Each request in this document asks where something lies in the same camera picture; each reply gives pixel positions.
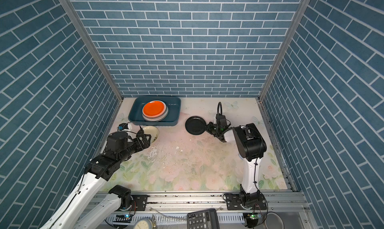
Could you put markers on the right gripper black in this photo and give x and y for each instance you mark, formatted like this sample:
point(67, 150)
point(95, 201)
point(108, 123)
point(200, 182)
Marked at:
point(210, 125)

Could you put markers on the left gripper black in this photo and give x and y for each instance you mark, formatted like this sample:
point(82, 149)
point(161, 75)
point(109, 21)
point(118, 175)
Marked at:
point(146, 143)

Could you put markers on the cream plate black patch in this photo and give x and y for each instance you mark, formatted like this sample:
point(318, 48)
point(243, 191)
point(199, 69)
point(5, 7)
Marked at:
point(153, 132)

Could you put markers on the black small plate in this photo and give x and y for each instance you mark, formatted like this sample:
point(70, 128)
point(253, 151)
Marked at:
point(195, 125)

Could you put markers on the white plate cloud emblem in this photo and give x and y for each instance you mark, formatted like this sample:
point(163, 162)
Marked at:
point(158, 118)

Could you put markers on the orange small plate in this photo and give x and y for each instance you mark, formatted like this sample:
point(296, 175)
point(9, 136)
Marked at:
point(154, 109)

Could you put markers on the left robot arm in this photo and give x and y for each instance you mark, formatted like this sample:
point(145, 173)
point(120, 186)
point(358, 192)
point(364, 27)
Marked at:
point(68, 215)

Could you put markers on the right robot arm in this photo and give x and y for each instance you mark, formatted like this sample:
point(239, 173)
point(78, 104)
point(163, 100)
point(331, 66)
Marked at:
point(251, 147)

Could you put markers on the teal plastic bin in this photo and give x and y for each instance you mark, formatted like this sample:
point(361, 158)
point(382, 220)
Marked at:
point(173, 104)

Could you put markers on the green circuit board left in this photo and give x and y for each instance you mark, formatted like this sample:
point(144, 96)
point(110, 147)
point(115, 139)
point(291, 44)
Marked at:
point(122, 219)

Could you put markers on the green circuit board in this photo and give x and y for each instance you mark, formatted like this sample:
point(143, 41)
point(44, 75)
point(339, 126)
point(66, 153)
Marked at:
point(122, 219)
point(251, 220)

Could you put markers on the round white clock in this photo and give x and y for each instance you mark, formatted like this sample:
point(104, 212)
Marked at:
point(145, 223)

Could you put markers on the black calculator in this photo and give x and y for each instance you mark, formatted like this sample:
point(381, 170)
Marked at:
point(206, 219)

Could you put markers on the green circuit board right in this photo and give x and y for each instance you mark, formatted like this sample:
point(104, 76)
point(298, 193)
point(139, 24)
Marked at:
point(251, 220)

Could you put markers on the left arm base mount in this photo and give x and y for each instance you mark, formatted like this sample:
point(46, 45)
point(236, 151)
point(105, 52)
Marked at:
point(136, 202)

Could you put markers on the aluminium rail frame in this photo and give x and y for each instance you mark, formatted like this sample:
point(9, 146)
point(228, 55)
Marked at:
point(179, 202)

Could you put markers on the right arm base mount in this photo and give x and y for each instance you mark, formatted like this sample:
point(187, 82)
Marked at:
point(245, 201)

